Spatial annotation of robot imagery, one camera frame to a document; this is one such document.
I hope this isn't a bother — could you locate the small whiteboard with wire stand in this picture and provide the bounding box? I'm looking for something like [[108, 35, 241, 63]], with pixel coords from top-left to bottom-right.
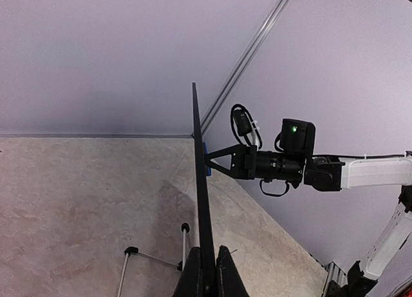
[[117, 82, 218, 296]]

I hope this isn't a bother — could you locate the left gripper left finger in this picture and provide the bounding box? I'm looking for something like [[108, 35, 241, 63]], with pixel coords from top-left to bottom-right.
[[172, 247, 203, 297]]

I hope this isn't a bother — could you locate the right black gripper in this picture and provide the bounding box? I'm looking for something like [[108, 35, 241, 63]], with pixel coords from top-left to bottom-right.
[[207, 144, 258, 180]]

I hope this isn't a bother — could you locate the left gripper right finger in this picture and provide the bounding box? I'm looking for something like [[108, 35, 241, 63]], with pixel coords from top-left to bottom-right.
[[216, 245, 248, 297]]

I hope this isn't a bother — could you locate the black whiteboard eraser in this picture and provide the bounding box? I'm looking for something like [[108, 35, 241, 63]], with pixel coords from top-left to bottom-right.
[[203, 142, 212, 177]]

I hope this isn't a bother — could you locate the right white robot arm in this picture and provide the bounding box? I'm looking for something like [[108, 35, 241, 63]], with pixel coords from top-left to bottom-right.
[[205, 119, 411, 281]]

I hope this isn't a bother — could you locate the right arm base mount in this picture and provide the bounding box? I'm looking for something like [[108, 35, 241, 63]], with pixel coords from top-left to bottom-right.
[[322, 260, 378, 297]]

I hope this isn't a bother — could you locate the right aluminium corner post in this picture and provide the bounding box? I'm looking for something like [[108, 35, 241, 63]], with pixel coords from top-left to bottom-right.
[[200, 0, 291, 135]]

